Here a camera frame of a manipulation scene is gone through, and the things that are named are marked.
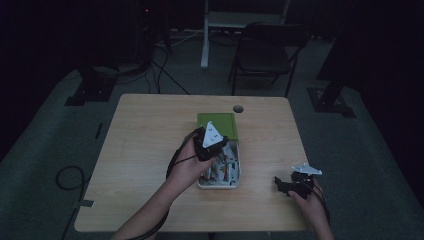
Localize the person's left hand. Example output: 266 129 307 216
165 135 218 194

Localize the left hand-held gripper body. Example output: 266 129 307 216
192 120 231 163

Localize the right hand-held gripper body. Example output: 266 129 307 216
284 162 324 201

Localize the person's right hand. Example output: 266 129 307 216
287 179 330 228

